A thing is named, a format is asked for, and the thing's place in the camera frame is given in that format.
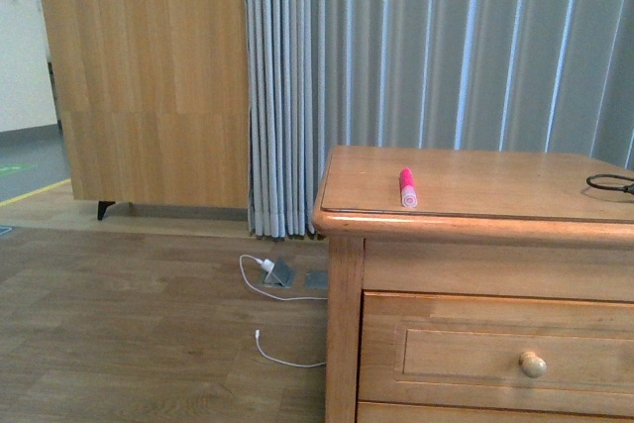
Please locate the open floor socket box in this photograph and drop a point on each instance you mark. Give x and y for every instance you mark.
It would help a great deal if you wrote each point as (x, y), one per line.
(282, 276)

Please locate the black cabinet leg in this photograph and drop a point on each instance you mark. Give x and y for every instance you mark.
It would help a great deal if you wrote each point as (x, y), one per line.
(102, 208)

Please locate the wooden drawer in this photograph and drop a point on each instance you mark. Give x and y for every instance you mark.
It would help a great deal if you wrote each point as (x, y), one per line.
(464, 351)

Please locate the round wooden drawer knob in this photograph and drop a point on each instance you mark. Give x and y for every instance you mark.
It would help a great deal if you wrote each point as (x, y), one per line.
(532, 365)

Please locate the grey pleated curtain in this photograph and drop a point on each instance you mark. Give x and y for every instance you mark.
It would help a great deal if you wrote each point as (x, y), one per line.
(550, 76)

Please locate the closed floor socket cover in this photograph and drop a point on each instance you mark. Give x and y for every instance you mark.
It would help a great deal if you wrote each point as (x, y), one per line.
(316, 280)

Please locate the wooden nightstand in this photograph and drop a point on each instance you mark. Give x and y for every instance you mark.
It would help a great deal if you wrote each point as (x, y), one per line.
(487, 224)

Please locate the large wooden cabinet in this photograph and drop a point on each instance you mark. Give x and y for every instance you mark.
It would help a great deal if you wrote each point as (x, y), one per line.
(153, 99)

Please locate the white charger plug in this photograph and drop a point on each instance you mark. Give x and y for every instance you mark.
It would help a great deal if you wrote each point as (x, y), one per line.
(266, 265)

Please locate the pink marker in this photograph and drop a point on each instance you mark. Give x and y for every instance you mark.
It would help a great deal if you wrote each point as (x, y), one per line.
(407, 189)

